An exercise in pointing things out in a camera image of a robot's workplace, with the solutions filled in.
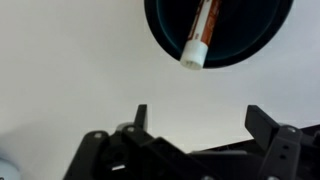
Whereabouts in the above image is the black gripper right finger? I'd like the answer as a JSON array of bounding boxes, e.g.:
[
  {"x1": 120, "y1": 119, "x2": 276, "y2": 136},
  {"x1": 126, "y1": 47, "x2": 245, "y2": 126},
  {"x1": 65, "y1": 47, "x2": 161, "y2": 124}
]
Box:
[{"x1": 244, "y1": 104, "x2": 320, "y2": 180}]

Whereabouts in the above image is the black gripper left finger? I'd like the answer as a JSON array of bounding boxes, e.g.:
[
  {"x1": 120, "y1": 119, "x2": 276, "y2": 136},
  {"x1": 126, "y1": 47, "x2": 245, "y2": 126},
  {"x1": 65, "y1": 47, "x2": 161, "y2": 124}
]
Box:
[{"x1": 63, "y1": 104, "x2": 214, "y2": 180}]

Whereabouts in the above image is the red and white marker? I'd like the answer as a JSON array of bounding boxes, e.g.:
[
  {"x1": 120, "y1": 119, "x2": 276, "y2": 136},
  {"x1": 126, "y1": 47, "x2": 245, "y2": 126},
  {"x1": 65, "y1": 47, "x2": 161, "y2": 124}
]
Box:
[{"x1": 179, "y1": 0, "x2": 223, "y2": 71}]

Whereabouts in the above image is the dark blue mug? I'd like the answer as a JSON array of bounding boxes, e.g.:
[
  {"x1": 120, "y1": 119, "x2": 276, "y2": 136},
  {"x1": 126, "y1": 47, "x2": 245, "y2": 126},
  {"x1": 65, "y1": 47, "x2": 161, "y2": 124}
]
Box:
[{"x1": 143, "y1": 0, "x2": 295, "y2": 70}]

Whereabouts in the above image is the white cylinder with green light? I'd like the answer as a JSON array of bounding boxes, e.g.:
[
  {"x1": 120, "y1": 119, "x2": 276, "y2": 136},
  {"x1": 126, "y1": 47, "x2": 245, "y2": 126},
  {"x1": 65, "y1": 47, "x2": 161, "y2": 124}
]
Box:
[{"x1": 0, "y1": 157, "x2": 22, "y2": 180}]

